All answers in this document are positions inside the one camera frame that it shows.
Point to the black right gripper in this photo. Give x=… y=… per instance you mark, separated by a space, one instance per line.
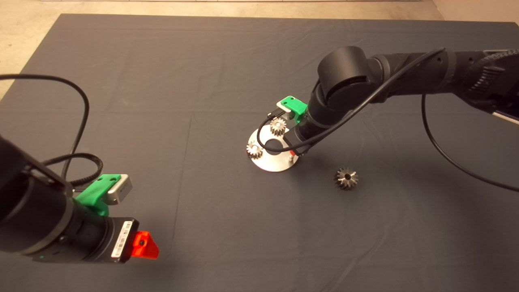
x=300 y=140

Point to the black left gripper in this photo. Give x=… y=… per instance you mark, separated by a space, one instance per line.
x=110 y=239

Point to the large steel gear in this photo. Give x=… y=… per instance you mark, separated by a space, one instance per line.
x=346 y=178

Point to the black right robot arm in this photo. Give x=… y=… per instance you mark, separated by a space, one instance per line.
x=344 y=73

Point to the small bright steel gear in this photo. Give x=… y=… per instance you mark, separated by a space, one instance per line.
x=254 y=150
x=278 y=127

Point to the round metal plate with hole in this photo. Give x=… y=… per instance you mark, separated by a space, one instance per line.
x=271 y=164

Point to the dark grey table cloth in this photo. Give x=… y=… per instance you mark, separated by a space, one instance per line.
x=202 y=81

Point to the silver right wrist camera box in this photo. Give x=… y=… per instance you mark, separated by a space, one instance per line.
x=286 y=108

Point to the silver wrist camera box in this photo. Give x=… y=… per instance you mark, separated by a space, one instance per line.
x=286 y=108
x=123 y=190

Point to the green right camera mount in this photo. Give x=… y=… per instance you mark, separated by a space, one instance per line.
x=296 y=106

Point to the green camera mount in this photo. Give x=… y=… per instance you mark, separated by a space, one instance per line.
x=93 y=194
x=296 y=106

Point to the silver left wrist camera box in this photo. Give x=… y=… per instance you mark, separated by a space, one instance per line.
x=123 y=190

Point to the green left camera mount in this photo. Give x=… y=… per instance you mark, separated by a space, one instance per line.
x=93 y=194

